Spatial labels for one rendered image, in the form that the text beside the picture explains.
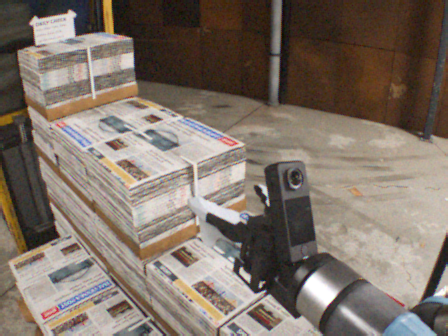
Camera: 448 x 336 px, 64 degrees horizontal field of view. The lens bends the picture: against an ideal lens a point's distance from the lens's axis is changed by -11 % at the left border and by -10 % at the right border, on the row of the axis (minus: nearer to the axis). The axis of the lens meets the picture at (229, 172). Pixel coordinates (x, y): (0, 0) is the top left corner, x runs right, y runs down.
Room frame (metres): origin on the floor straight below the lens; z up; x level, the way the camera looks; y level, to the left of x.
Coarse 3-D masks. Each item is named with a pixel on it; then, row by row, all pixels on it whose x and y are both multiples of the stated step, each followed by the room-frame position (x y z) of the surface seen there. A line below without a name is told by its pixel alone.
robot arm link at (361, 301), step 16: (352, 288) 0.27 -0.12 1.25; (368, 288) 0.27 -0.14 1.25; (336, 304) 0.26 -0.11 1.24; (352, 304) 0.25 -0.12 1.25; (368, 304) 0.25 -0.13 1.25; (384, 304) 0.24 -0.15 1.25; (336, 320) 0.25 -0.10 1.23; (352, 320) 0.24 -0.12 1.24; (368, 320) 0.23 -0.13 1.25; (384, 320) 0.23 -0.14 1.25; (400, 320) 0.22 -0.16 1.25; (416, 320) 0.22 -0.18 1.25
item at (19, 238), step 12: (0, 144) 1.53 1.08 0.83; (0, 156) 1.52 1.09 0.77; (0, 168) 1.49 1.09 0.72; (0, 180) 1.48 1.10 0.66; (12, 180) 1.56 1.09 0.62; (0, 192) 1.47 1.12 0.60; (12, 192) 1.52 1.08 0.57; (12, 204) 1.50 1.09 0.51; (12, 216) 1.48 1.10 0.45; (12, 228) 1.47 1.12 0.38; (24, 228) 1.53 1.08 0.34; (24, 240) 1.50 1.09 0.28; (24, 252) 1.48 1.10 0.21
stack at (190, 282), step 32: (64, 192) 1.19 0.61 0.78; (96, 224) 0.98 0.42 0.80; (96, 256) 1.05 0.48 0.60; (128, 256) 0.84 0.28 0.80; (160, 256) 0.81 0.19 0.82; (192, 256) 0.80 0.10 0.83; (224, 256) 0.81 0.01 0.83; (160, 288) 0.73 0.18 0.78; (192, 288) 0.69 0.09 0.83; (224, 288) 0.69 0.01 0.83; (192, 320) 0.63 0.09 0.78; (224, 320) 0.59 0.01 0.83; (256, 320) 0.58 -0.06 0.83; (288, 320) 0.58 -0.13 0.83
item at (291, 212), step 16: (272, 176) 0.38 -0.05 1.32; (288, 176) 0.38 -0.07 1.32; (304, 176) 0.39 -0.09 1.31; (272, 192) 0.38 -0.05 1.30; (288, 192) 0.37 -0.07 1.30; (304, 192) 0.38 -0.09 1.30; (272, 208) 0.37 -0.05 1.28; (288, 208) 0.36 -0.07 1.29; (304, 208) 0.37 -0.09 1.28; (272, 224) 0.36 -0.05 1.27; (288, 224) 0.35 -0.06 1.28; (304, 224) 0.36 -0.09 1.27; (288, 240) 0.34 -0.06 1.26; (304, 240) 0.35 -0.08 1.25; (288, 256) 0.33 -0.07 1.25; (304, 256) 0.34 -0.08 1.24
